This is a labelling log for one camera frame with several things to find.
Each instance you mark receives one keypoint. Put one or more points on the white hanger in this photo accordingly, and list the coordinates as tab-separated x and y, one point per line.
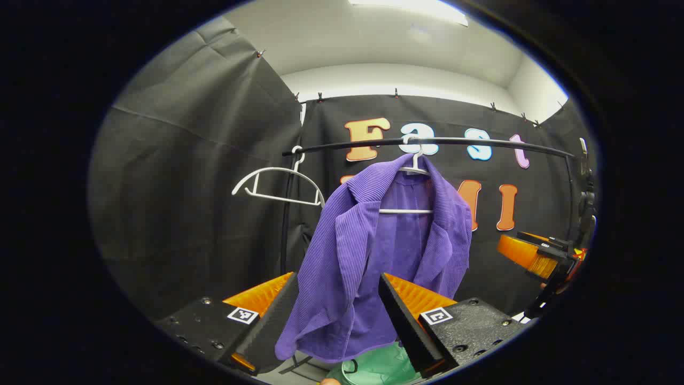
414	171
275	169

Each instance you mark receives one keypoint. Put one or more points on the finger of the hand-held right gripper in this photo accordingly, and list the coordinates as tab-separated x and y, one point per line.
521	251

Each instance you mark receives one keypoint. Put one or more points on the green laundry hamper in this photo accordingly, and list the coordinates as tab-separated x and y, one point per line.
385	369

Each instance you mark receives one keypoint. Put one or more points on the black clothes rack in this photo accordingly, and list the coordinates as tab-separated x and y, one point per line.
465	140

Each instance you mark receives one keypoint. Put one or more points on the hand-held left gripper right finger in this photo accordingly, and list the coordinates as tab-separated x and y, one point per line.
406	326

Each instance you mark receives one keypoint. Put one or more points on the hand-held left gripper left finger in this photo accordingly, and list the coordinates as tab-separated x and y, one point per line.
272	331

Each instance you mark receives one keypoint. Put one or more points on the black backdrop cloth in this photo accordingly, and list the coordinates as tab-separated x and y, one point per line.
187	187

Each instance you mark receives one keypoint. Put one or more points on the ceiling light panel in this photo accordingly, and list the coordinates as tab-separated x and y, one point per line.
417	8

